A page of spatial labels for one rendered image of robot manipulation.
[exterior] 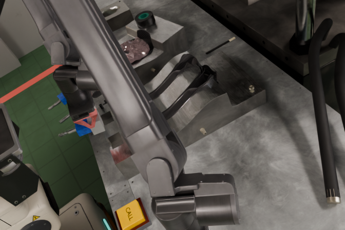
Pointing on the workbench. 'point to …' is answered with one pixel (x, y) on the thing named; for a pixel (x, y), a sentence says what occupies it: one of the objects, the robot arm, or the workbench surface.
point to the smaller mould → (117, 15)
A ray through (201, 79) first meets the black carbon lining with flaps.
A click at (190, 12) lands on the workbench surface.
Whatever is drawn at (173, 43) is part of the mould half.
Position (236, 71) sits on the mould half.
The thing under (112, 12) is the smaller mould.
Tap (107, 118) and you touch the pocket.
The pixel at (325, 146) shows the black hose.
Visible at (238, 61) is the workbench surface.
